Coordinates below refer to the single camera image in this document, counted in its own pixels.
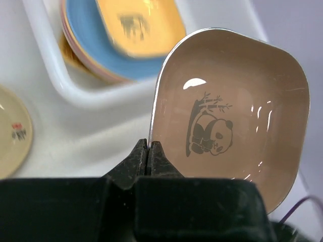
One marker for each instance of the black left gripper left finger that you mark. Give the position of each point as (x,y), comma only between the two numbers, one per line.
(125,173)

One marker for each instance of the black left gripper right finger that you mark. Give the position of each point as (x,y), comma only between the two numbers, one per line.
(158,164)

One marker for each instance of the brown square panda dish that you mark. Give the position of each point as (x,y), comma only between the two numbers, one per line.
(230,106)

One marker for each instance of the yellow square panda dish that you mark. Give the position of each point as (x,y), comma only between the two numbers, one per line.
(142,29)

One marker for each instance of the blue round plate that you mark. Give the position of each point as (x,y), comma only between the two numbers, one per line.
(87,26)

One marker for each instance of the pink round plate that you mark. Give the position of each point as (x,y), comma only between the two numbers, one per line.
(80,52)

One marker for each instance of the white plastic bin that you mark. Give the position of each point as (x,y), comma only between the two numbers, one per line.
(238,16)

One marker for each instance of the beige patterned small plate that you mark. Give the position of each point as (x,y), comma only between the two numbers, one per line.
(16,132)

